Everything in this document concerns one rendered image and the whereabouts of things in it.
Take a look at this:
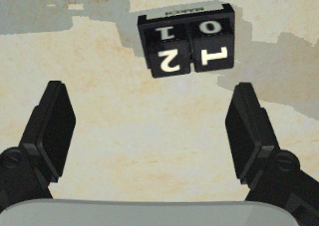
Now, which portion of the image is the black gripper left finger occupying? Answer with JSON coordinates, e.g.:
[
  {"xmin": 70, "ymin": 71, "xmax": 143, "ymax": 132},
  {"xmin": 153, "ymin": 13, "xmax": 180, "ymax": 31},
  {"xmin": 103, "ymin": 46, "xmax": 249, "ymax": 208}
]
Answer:
[{"xmin": 0, "ymin": 81, "xmax": 76, "ymax": 213}]

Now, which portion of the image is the black number cube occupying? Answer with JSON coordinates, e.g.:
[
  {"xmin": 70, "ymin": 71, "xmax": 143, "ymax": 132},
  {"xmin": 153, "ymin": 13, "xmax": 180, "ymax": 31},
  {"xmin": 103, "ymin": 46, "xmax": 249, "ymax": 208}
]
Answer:
[
  {"xmin": 188, "ymin": 18, "xmax": 235, "ymax": 73},
  {"xmin": 146, "ymin": 23, "xmax": 191, "ymax": 79}
]

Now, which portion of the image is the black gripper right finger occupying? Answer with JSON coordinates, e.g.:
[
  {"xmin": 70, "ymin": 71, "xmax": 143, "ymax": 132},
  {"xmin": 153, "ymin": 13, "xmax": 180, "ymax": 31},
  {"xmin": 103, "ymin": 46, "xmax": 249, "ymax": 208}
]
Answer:
[{"xmin": 225, "ymin": 83, "xmax": 319, "ymax": 226}]

